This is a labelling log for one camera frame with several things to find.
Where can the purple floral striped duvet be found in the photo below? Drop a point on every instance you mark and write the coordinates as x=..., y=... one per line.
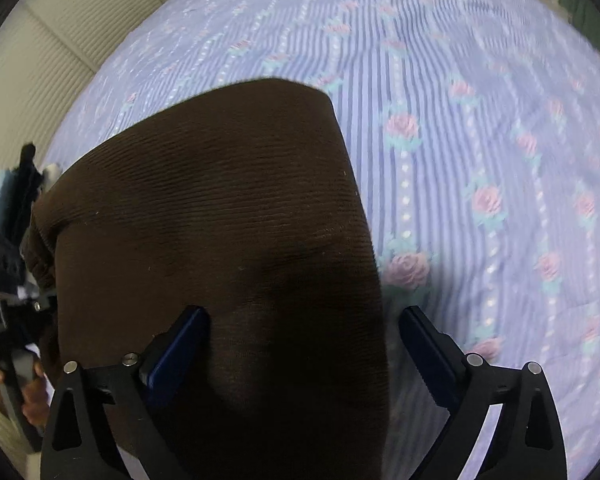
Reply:
x=480, y=160

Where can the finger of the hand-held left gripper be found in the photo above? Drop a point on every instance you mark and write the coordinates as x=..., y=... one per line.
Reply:
x=35, y=307

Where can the person's left hand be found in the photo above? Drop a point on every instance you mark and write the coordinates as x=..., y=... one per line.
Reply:
x=34, y=395

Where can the black folded clothes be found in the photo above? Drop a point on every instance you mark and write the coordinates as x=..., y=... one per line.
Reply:
x=25, y=195

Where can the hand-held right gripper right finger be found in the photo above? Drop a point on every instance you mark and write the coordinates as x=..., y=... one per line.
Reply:
x=432, y=360

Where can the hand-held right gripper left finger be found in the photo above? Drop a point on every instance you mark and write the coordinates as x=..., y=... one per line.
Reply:
x=179, y=357

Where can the white louvered wardrobe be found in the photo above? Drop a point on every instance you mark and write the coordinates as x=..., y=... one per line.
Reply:
x=55, y=35

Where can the grey folded garment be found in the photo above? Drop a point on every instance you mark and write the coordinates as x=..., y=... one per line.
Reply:
x=51, y=171

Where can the dark brown fleece pants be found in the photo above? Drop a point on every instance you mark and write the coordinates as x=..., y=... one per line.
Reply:
x=220, y=240

